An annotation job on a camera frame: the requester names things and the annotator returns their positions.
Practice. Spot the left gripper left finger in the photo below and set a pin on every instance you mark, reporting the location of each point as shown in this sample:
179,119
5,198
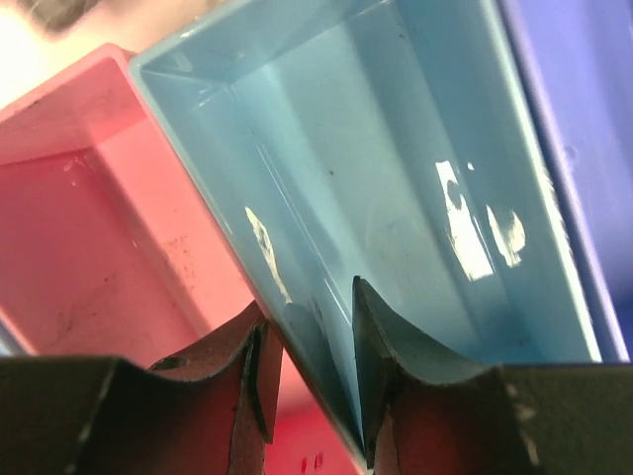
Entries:
209,408

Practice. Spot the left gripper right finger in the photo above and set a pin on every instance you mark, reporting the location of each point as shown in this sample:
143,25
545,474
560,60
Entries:
427,409

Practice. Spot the pink drawer box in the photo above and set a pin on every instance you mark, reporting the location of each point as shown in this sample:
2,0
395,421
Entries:
108,250

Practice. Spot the teal blue drawer box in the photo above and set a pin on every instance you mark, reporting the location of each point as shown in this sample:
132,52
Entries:
387,140

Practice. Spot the purple drawer box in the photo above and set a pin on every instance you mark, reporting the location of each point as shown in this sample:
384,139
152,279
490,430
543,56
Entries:
575,59

